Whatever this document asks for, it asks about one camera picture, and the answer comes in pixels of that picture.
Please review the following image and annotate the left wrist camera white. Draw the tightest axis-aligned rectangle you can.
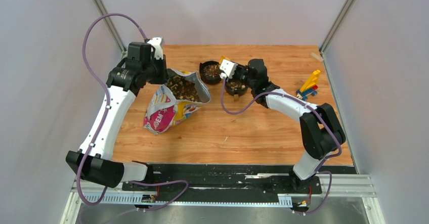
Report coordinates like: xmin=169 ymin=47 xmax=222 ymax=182
xmin=146 ymin=37 xmax=164 ymax=60

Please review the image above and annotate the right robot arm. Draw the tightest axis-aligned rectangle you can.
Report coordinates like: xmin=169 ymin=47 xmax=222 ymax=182
xmin=222 ymin=59 xmax=346 ymax=193

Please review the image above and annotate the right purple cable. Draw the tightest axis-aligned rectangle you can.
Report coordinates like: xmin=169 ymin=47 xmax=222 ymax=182
xmin=220 ymin=76 xmax=343 ymax=216

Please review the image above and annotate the pet food bag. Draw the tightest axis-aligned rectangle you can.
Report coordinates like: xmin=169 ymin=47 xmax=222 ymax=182
xmin=143 ymin=68 xmax=211 ymax=135

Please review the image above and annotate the black bowl left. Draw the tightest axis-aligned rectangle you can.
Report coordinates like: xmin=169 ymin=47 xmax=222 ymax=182
xmin=199 ymin=61 xmax=221 ymax=85

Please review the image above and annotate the pet food kibble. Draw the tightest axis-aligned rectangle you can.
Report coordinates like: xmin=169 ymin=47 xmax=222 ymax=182
xmin=166 ymin=75 xmax=200 ymax=102

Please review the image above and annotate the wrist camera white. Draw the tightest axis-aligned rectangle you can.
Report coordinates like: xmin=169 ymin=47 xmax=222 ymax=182
xmin=219 ymin=60 xmax=238 ymax=80
xmin=146 ymin=37 xmax=164 ymax=60

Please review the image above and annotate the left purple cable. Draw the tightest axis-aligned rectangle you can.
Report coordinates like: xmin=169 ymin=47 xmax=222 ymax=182
xmin=76 ymin=13 xmax=190 ymax=216

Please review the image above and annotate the purple cable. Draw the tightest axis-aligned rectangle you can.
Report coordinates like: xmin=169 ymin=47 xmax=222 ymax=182
xmin=220 ymin=76 xmax=343 ymax=216
xmin=76 ymin=13 xmax=190 ymax=216

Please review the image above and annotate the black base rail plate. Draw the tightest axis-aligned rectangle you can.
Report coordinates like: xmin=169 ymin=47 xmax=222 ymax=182
xmin=120 ymin=162 xmax=358 ymax=205

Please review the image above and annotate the left aluminium frame post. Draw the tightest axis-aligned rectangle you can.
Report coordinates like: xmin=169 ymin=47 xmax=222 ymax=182
xmin=83 ymin=0 xmax=127 ymax=52

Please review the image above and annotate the yellow plastic scoop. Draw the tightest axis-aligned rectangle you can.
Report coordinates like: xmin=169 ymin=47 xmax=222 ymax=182
xmin=219 ymin=56 xmax=231 ymax=64

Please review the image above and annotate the aluminium frame post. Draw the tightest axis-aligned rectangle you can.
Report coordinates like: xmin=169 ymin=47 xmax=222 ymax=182
xmin=319 ymin=0 xmax=355 ymax=56
xmin=83 ymin=0 xmax=127 ymax=52

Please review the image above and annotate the black bowl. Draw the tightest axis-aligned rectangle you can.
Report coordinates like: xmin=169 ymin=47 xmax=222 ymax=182
xmin=225 ymin=80 xmax=248 ymax=97
xmin=199 ymin=61 xmax=221 ymax=85

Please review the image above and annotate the colourful toy block figure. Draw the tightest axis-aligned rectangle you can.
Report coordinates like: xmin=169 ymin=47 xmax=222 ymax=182
xmin=296 ymin=70 xmax=321 ymax=101

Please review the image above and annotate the right aluminium frame post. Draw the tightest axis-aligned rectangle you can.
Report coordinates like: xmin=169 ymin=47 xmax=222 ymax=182
xmin=319 ymin=0 xmax=355 ymax=56

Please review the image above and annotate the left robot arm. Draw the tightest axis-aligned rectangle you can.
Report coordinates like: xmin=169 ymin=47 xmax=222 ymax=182
xmin=66 ymin=37 xmax=167 ymax=190

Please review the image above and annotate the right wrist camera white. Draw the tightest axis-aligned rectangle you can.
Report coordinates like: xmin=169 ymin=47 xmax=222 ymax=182
xmin=219 ymin=60 xmax=238 ymax=80

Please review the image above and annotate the black bowl right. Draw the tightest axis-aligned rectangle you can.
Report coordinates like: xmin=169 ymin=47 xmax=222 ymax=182
xmin=225 ymin=80 xmax=248 ymax=97

